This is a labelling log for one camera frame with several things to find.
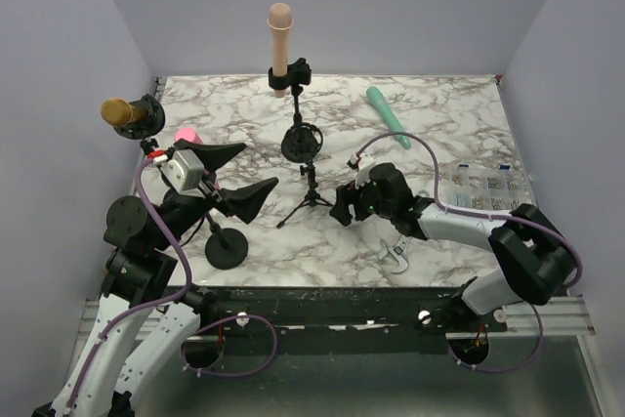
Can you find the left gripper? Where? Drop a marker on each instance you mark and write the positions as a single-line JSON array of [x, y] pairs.
[[245, 200]]

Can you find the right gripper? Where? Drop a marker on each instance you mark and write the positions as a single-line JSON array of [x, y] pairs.
[[347, 194]]

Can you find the mint green microphone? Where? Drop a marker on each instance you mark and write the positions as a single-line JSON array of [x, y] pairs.
[[377, 100]]

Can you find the beige microphone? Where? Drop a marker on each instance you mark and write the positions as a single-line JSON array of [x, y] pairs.
[[280, 23]]

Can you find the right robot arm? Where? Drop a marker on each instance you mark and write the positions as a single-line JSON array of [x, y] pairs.
[[534, 262]]

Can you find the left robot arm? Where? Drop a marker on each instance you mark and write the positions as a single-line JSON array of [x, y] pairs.
[[148, 304]]

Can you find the pink microphone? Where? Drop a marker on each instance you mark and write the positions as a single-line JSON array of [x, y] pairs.
[[189, 135]]

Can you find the black round-base pink-mic stand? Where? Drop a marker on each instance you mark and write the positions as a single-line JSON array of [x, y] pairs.
[[225, 249]]

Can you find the black gold-mic stand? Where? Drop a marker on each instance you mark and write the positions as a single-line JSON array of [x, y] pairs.
[[151, 121]]

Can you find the gold microphone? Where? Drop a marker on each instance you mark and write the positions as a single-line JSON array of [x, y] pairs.
[[119, 113]]

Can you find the clear plastic screw box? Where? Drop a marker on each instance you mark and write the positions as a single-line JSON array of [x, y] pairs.
[[486, 189]]

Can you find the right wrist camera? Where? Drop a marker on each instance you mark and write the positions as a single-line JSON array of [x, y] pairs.
[[362, 163]]

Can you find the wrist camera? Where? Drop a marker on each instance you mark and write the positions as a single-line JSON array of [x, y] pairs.
[[184, 170], [362, 163]]

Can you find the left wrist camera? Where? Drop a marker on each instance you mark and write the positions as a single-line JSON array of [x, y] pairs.
[[184, 170]]

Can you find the red-handled adjustable wrench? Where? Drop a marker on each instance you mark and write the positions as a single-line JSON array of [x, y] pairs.
[[395, 253]]

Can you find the black front mounting rail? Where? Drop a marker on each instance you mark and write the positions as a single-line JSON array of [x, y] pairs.
[[423, 309]]

